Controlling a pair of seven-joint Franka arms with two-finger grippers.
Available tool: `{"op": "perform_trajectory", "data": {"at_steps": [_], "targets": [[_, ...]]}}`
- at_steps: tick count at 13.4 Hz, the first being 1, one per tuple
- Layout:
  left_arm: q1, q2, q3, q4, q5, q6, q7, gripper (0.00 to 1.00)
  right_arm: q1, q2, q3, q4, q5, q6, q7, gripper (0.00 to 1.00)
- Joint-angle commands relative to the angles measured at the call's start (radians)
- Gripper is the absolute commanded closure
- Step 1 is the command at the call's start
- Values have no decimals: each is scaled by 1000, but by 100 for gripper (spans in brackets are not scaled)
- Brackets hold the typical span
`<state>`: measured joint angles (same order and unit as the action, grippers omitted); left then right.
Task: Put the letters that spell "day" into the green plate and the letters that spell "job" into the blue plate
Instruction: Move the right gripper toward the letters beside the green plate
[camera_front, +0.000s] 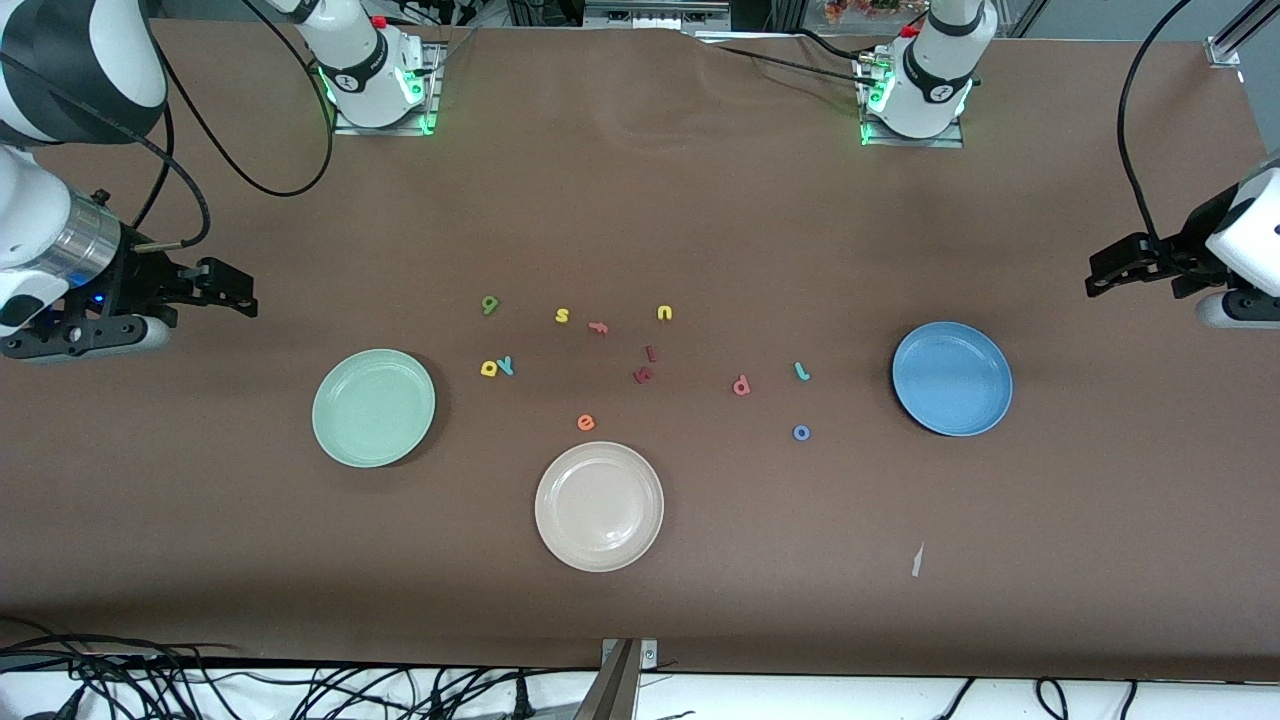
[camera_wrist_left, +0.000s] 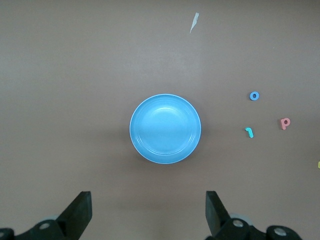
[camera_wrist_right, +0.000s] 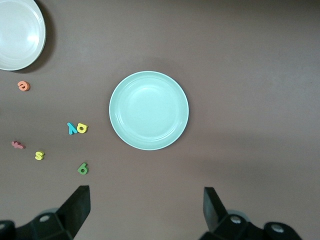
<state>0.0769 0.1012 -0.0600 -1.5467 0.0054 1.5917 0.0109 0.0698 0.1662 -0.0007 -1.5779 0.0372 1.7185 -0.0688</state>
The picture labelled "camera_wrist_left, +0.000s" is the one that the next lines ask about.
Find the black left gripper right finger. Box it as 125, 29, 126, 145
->
205, 190, 301, 240

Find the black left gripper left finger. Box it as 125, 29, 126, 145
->
0, 191, 93, 240

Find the pink foam letter d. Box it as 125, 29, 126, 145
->
279, 117, 291, 131

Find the blue plate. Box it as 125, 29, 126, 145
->
129, 93, 202, 165

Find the white tape scrap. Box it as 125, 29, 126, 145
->
189, 11, 201, 34

